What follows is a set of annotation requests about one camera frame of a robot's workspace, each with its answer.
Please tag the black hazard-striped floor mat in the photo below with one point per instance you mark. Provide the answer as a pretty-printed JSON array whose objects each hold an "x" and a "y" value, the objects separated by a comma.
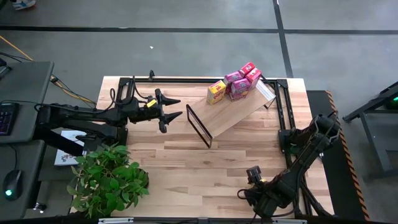
[{"x": 339, "y": 174}]

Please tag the grey desk top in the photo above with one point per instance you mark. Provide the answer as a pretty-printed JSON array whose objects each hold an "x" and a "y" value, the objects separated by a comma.
[
  {"x": 25, "y": 161},
  {"x": 28, "y": 93}
]

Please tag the purple Raisin Bran cereal box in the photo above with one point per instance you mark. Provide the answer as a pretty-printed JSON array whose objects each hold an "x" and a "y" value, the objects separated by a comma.
[
  {"x": 240, "y": 88},
  {"x": 232, "y": 77}
]

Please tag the chrome desk caster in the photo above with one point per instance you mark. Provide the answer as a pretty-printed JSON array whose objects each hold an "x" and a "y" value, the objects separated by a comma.
[{"x": 40, "y": 207}]

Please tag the black metal table frame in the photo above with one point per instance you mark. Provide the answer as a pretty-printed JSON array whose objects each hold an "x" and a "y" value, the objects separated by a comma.
[{"x": 186, "y": 80}]

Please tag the black computer mouse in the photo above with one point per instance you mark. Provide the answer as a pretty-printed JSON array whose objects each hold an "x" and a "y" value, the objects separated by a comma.
[{"x": 13, "y": 183}]

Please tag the white printed paper sheet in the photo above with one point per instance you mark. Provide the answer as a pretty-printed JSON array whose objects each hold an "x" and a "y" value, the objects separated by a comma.
[{"x": 63, "y": 157}]

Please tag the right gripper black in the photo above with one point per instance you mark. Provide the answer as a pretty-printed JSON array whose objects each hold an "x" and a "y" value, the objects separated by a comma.
[{"x": 259, "y": 194}]

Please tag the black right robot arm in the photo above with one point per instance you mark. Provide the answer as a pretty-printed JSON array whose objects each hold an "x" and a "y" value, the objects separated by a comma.
[{"x": 292, "y": 177}]

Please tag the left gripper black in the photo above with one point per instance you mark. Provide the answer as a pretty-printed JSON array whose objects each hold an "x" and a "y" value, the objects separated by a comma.
[{"x": 143, "y": 111}]

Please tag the black desk device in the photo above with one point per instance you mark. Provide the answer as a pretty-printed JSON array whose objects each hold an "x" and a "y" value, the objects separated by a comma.
[{"x": 3, "y": 70}]

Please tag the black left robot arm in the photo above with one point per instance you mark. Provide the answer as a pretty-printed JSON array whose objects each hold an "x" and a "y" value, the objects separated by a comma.
[{"x": 81, "y": 113}]

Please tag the yellow Corn Pops cereal box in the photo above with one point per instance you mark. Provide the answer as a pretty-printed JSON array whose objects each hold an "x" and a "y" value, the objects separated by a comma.
[{"x": 216, "y": 92}]

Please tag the dark grey metal stand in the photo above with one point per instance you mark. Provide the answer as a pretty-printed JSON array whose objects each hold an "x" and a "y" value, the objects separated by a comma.
[{"x": 370, "y": 130}]

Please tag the black computer keyboard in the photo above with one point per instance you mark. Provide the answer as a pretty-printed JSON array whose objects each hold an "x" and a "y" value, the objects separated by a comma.
[{"x": 7, "y": 118}]

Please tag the wooden shelf black metal frame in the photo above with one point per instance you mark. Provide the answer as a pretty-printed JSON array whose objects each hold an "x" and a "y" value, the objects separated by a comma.
[{"x": 217, "y": 121}]

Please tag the black clamp knob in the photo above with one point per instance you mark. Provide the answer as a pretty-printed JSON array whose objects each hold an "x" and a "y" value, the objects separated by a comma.
[{"x": 151, "y": 75}]

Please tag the silver metal bracket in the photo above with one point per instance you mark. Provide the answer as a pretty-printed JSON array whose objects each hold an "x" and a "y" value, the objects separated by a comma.
[
  {"x": 289, "y": 221},
  {"x": 115, "y": 221}
]

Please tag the green potted plant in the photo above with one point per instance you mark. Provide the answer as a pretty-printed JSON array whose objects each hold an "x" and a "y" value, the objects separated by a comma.
[{"x": 105, "y": 180}]

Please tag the person's foot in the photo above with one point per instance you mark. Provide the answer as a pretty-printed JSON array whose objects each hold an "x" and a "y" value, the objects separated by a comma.
[{"x": 24, "y": 4}]

